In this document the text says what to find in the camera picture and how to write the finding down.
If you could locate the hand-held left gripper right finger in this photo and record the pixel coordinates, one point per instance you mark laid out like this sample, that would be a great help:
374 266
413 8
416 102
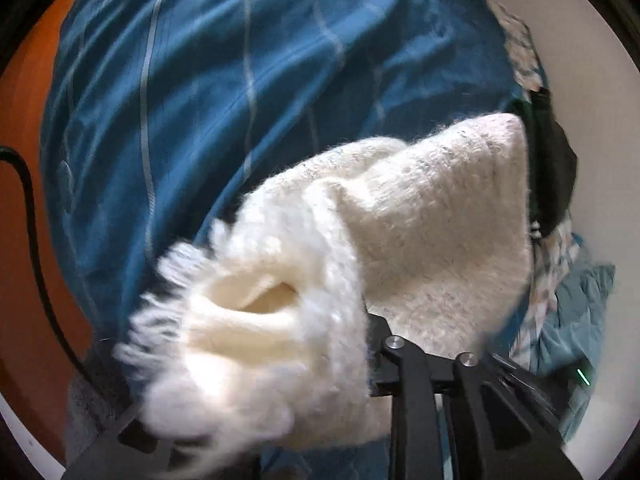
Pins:
415 410

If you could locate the grey fuzzy garment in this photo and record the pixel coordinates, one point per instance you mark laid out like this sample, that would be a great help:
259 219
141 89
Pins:
90 410

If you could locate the light blue duvet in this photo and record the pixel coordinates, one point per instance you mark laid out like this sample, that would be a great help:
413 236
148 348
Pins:
580 310

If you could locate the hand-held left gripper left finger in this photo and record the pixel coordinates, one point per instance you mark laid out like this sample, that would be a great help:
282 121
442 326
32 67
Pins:
150 465

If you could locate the black folded garment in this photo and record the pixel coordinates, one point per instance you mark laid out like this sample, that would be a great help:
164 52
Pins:
550 170

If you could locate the blue striped bed sheet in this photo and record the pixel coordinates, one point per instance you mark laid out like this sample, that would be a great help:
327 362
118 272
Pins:
200 85

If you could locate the plaid blanket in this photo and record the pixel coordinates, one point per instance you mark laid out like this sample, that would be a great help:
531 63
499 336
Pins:
520 40

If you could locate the white tweed jacket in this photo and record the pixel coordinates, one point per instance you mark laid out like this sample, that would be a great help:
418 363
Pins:
400 210

